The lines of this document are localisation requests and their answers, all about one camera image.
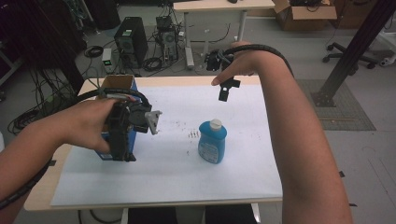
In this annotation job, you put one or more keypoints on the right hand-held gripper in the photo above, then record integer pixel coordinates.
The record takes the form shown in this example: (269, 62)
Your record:
(214, 60)

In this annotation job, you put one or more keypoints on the black metal stand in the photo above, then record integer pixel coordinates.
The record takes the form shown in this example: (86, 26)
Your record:
(351, 49)

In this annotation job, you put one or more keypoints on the black office chair base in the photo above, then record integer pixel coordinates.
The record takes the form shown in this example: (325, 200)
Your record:
(345, 56)

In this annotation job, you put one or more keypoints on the dark curtain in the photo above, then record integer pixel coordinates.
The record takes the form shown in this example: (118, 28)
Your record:
(34, 34)

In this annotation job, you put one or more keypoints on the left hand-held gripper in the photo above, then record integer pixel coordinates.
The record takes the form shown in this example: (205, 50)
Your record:
(120, 137)

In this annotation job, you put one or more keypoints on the black tape piece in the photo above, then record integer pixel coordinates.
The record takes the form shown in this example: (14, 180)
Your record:
(52, 162)

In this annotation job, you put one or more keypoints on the person's right leg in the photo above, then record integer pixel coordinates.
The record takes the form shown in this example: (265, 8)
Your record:
(229, 214)

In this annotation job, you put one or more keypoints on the blue cardboard box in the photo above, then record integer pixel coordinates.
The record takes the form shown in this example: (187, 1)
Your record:
(120, 82)

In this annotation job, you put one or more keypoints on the open-sided computer case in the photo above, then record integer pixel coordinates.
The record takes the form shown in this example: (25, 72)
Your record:
(168, 40)

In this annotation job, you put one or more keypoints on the wooden desk with white legs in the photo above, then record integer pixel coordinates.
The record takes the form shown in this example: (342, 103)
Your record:
(218, 6)

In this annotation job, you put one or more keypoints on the person's left hand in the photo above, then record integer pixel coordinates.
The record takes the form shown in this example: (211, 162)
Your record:
(87, 124)

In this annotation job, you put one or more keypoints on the white paper sheet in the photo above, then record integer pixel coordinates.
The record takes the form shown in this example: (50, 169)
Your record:
(174, 177)

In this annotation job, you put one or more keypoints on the black computer tower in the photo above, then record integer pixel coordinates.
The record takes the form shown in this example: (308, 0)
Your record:
(132, 42)

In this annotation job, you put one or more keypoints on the person's left leg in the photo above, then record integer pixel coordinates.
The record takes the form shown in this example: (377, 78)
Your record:
(152, 216)

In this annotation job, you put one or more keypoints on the blue bottle with white cap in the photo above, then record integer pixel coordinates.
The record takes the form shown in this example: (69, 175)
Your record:
(213, 143)

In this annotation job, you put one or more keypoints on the open brown cardboard box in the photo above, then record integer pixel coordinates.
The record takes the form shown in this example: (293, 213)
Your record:
(306, 17)

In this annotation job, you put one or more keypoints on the white box with green light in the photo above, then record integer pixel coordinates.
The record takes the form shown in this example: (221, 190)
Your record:
(107, 59)

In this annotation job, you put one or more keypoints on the person's right hand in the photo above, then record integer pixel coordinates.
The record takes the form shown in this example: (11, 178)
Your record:
(249, 63)

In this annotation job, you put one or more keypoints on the person's leg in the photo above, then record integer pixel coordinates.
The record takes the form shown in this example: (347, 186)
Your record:
(229, 214)
(152, 216)

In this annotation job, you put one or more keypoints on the grey floor mat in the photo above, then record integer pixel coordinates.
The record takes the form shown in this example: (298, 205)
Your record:
(345, 115)

